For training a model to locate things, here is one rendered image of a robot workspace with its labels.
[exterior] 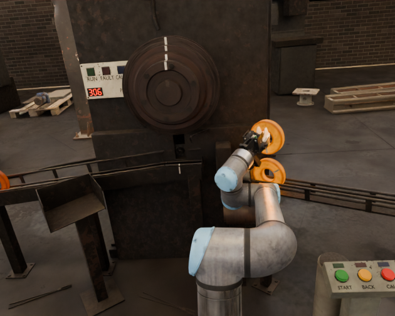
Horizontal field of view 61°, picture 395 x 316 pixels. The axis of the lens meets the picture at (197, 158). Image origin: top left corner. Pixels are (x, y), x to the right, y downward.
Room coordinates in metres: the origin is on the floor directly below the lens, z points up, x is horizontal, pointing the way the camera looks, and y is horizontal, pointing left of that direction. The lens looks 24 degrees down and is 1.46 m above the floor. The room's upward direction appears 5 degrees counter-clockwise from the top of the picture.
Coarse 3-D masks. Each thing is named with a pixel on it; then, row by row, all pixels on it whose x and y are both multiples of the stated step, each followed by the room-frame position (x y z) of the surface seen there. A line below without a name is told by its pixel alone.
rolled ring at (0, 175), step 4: (0, 172) 1.70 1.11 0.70; (0, 176) 1.69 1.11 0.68; (4, 176) 1.70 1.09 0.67; (0, 180) 1.69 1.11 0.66; (4, 180) 1.69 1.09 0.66; (8, 180) 1.71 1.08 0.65; (4, 184) 1.68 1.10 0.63; (8, 184) 1.70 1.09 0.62; (4, 188) 1.69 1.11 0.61; (8, 188) 1.70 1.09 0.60
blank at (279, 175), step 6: (264, 162) 1.41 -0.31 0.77; (270, 162) 1.39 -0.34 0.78; (276, 162) 1.39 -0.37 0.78; (258, 168) 1.43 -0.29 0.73; (264, 168) 1.41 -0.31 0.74; (270, 168) 1.39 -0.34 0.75; (276, 168) 1.37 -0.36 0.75; (282, 168) 1.37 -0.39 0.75; (258, 174) 1.43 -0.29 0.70; (264, 174) 1.43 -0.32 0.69; (276, 174) 1.37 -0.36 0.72; (282, 174) 1.35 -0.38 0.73; (264, 180) 1.41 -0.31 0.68; (270, 180) 1.40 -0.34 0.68; (276, 180) 1.37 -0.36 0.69; (282, 180) 1.35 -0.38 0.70
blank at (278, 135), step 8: (264, 120) 1.39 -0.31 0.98; (272, 120) 1.39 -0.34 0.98; (256, 128) 1.41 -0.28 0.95; (264, 128) 1.38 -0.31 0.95; (272, 128) 1.36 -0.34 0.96; (280, 128) 1.36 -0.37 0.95; (272, 136) 1.36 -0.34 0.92; (280, 136) 1.33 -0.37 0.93; (272, 144) 1.36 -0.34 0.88; (280, 144) 1.33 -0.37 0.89; (264, 152) 1.38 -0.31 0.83; (272, 152) 1.36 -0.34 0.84
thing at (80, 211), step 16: (80, 176) 1.53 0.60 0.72; (48, 192) 1.45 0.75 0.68; (64, 192) 1.48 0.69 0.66; (80, 192) 1.52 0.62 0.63; (96, 192) 1.49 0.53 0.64; (48, 208) 1.44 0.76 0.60; (64, 208) 1.44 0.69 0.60; (80, 208) 1.41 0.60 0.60; (96, 208) 1.39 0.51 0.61; (48, 224) 1.25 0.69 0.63; (64, 224) 1.29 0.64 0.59; (80, 224) 1.38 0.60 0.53; (80, 240) 1.40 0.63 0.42; (96, 256) 1.40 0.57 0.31; (96, 272) 1.39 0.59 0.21; (96, 288) 1.38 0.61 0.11; (112, 288) 1.47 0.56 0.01; (96, 304) 1.36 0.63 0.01; (112, 304) 1.35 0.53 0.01
